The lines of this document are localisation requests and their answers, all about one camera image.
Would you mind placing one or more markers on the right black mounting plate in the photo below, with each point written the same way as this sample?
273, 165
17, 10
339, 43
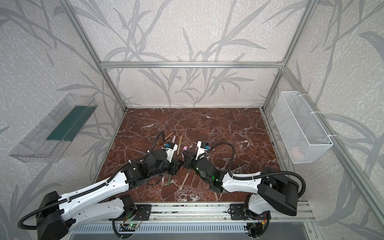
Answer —
239, 212

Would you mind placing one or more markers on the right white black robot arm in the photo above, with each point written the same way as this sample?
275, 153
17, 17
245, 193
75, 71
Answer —
268, 190

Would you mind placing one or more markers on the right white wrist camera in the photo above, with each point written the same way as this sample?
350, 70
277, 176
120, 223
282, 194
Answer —
203, 147

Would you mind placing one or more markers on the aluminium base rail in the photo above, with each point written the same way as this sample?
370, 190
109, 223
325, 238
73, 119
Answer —
215, 212

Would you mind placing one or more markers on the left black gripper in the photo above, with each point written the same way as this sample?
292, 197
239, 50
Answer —
174, 166

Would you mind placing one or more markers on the black mounting plate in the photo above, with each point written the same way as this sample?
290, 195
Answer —
137, 213
239, 212

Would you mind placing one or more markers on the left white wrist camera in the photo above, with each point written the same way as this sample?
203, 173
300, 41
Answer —
170, 148

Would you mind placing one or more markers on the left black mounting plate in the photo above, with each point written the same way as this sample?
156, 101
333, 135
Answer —
137, 213

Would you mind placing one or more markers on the clear plastic wall tray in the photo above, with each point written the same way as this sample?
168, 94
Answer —
48, 141

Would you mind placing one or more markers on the orange brown pen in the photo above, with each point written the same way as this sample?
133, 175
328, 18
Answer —
185, 179

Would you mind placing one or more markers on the pink item in basket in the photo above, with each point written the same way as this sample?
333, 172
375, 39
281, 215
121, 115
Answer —
297, 154

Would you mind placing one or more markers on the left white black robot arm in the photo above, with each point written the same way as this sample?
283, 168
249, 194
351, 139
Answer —
58, 215

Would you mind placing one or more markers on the white wire mesh basket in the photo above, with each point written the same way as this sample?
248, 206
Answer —
300, 127

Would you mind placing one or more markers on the green circuit board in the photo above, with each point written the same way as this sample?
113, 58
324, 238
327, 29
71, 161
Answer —
129, 227

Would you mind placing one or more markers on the tan pen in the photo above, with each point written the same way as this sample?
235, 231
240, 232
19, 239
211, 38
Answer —
179, 145

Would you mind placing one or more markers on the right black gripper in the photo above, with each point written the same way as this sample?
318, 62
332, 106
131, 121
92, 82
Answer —
190, 162

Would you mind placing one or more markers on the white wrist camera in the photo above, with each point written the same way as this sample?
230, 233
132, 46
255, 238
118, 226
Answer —
203, 147
170, 148

